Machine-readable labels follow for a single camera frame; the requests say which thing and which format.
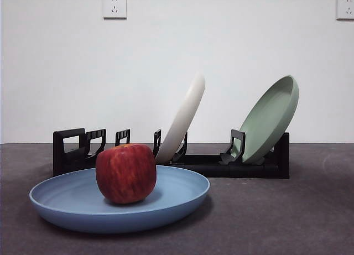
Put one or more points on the black plastic plate rack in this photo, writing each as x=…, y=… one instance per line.
x=249, y=172

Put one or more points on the cream white round plate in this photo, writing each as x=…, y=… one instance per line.
x=184, y=114

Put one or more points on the blue round plate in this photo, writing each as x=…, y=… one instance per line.
x=69, y=210

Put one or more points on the red apple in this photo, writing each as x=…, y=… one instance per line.
x=125, y=174

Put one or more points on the white wall socket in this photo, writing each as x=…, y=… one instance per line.
x=114, y=6
x=345, y=7

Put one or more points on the pale green round plate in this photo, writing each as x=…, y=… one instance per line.
x=265, y=125

